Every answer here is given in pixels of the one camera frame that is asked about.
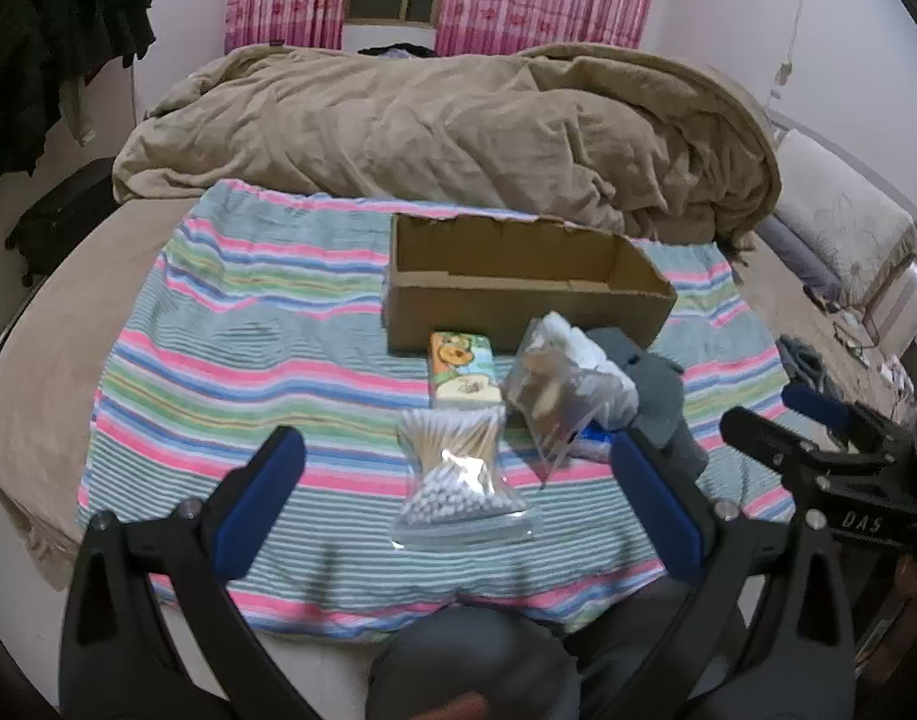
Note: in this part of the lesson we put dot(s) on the white embroidered pillow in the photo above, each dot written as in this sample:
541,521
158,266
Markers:
848,217

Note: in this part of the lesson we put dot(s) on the white storage box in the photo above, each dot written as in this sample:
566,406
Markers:
897,300

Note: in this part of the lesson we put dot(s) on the bed with beige sheet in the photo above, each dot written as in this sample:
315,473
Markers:
46,375

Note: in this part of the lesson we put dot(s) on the person's grey pants legs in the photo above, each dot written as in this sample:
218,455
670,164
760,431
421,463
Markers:
488,660

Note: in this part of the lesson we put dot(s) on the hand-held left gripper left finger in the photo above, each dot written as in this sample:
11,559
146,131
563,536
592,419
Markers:
259,499

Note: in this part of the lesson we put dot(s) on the beige duvet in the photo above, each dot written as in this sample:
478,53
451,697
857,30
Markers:
458,127

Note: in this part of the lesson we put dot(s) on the black bag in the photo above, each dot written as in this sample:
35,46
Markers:
61,221

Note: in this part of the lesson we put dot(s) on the clear bag of cotton pads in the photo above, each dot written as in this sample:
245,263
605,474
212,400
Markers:
571,382

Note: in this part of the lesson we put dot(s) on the grey socks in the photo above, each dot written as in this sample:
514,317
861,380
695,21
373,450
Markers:
664,397

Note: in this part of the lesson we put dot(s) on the dark hanging clothes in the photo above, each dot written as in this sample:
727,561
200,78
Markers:
46,37

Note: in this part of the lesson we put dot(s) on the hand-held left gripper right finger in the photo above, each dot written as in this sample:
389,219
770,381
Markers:
653,502

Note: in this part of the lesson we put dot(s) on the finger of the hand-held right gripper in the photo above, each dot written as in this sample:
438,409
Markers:
814,403
762,442

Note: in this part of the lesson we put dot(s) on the cartoon print tissue pack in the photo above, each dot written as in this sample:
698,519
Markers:
464,369

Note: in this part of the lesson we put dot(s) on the striped blanket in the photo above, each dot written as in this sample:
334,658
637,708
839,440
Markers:
226,360

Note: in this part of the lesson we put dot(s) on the brown cardboard box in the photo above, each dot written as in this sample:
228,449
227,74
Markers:
503,277

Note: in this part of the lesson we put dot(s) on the bag of cotton swabs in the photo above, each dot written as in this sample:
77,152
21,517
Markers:
458,476

